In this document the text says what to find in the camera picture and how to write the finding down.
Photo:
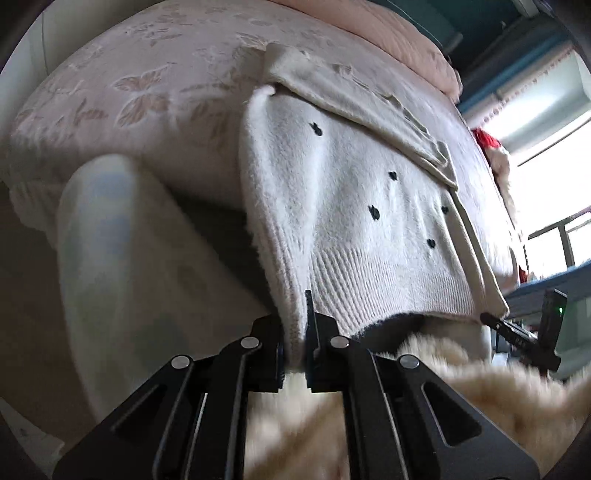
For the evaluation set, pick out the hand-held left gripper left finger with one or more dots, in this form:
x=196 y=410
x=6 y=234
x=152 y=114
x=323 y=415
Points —
x=271 y=355

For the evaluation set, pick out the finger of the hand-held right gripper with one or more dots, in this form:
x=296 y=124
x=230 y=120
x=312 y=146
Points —
x=508 y=330

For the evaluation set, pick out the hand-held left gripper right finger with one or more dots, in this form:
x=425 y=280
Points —
x=319 y=350

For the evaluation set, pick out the white sweater with black dots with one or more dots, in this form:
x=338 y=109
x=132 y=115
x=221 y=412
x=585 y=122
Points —
x=351 y=221

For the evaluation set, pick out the cream fluffy garment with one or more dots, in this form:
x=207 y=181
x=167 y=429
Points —
x=485 y=397

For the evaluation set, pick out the red and white plush toy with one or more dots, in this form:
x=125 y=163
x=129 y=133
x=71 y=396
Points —
x=501 y=161

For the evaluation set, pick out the bed with pink floral bedspread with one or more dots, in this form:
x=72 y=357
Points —
x=152 y=92

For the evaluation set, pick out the pink pillow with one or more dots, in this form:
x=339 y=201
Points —
x=392 y=32

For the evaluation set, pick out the window with dark frame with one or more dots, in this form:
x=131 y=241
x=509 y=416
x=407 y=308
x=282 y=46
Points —
x=561 y=230

